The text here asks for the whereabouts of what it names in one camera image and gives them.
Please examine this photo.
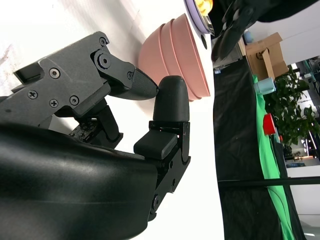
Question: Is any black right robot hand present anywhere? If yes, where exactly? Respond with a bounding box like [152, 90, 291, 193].
[0, 31, 192, 240]

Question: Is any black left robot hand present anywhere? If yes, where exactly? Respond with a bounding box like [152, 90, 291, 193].
[211, 0, 320, 62]

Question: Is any pink plastic bowl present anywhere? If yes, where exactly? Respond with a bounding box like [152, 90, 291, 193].
[172, 13, 211, 98]
[161, 18, 203, 100]
[138, 23, 196, 102]

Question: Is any yellow toy food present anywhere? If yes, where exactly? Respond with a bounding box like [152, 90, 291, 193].
[195, 0, 214, 13]

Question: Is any purple plate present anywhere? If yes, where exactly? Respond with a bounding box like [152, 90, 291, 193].
[183, 0, 216, 35]

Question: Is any brown cardboard box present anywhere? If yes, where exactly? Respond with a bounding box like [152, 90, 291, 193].
[244, 32, 290, 81]

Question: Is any light blue cup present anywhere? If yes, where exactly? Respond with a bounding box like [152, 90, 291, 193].
[253, 77, 277, 95]

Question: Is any black backdrop cloth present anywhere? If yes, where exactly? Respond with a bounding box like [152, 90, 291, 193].
[212, 59, 285, 240]

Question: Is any green potted plant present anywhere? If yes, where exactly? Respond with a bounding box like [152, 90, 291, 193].
[264, 67, 320, 146]

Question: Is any red cup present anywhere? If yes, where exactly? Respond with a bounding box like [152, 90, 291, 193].
[263, 113, 277, 135]

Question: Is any green backdrop cloth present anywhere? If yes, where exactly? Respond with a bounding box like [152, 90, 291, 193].
[251, 74, 309, 240]

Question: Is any black backdrop stand pole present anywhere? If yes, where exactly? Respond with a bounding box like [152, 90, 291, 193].
[217, 176, 320, 189]

